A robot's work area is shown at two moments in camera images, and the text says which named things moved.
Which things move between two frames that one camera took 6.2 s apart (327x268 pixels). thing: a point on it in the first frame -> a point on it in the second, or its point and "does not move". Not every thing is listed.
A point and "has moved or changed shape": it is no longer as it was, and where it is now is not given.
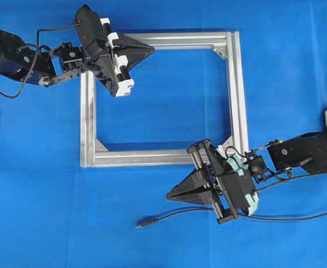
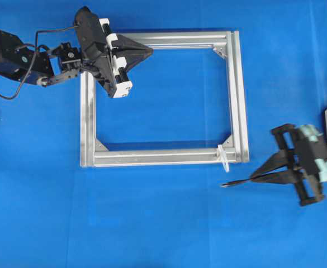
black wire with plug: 155,221 has moved or changed shape
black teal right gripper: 233,192 -> 311,158
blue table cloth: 43,210 does not move
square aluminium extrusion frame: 93,154 does not move
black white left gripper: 112,69 does not move
